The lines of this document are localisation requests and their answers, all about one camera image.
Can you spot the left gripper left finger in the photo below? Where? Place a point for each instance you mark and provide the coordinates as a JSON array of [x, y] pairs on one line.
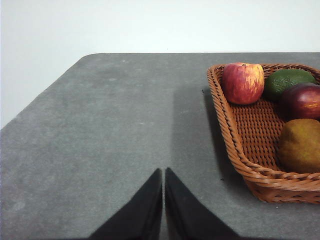
[[140, 215]]

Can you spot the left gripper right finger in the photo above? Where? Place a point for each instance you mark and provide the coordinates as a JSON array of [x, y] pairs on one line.
[[187, 217]]

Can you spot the brown kiwi fruit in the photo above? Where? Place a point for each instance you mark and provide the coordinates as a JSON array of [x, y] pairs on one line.
[[300, 147]]

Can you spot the brown wicker basket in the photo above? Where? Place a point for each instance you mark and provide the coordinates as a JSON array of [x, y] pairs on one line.
[[250, 130]]

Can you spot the red yellow apple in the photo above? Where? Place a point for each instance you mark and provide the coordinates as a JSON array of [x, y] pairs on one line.
[[242, 83]]

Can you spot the dark red plum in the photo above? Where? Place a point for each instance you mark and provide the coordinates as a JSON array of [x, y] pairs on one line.
[[302, 102]]

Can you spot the green avocado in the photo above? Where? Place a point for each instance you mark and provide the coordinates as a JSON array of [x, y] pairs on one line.
[[282, 81]]

